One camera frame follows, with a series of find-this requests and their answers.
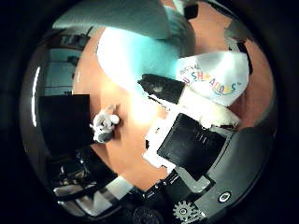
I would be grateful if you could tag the teal plush toy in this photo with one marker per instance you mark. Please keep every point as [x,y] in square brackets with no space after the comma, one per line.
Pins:
[146,40]

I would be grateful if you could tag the black container box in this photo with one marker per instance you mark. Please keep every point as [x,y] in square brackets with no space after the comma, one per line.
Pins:
[65,123]

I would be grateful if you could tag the small white plush toy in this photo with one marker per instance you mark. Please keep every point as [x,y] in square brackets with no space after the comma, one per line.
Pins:
[104,124]

